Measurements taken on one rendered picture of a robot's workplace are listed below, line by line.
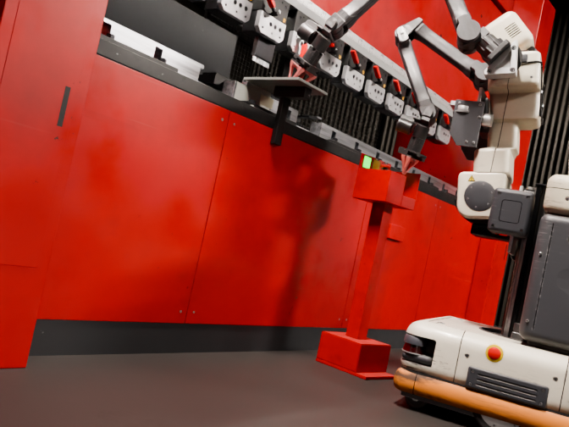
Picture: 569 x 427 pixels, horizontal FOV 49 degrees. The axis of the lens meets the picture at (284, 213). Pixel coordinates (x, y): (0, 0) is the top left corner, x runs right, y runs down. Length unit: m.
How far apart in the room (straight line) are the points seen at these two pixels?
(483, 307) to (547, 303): 2.12
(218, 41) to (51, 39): 1.49
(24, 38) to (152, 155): 0.54
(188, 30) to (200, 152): 0.95
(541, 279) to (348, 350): 0.79
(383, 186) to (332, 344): 0.64
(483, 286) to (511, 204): 2.04
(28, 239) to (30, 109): 0.31
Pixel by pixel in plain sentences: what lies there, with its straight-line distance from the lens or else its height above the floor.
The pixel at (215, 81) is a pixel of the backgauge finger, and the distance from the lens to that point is 2.55.
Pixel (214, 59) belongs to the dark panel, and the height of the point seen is 1.18.
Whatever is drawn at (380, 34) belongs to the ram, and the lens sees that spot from 3.11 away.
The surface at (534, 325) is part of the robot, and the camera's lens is 2.05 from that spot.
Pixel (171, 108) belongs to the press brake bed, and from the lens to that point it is 1.98.
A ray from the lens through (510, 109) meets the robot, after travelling 2.33.
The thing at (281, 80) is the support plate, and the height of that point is 0.99.
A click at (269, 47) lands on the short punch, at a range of 2.51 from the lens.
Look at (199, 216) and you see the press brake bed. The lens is 2.09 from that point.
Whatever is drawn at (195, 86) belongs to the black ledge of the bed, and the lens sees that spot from 2.04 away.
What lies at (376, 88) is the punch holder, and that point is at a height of 1.23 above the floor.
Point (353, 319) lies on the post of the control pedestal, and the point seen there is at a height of 0.19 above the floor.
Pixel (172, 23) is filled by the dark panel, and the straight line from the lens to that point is 2.85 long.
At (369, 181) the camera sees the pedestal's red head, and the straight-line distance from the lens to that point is 2.46.
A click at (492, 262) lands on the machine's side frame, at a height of 0.57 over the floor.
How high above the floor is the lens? 0.45
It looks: 2 degrees up
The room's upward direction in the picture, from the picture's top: 12 degrees clockwise
